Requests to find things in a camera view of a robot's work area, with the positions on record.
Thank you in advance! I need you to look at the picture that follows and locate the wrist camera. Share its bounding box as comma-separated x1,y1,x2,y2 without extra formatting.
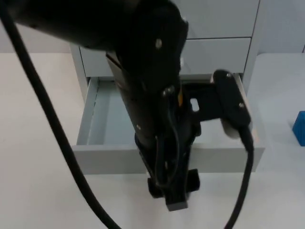
210,69,253,139

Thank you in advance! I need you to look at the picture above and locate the grey chest of drawers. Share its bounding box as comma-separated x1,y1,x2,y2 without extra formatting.
70,0,261,83

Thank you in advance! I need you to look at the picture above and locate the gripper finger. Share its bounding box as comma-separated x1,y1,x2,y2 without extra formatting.
164,192,190,212

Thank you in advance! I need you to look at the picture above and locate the black camera cable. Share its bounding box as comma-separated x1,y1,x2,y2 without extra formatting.
223,124,254,229

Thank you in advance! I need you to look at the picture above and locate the blue block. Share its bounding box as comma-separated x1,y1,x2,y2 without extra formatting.
292,110,305,147

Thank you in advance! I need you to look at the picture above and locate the thick black cable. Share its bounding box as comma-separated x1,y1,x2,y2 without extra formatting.
0,0,122,229

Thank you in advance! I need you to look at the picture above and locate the grey drawer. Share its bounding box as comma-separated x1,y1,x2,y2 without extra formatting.
72,73,266,177

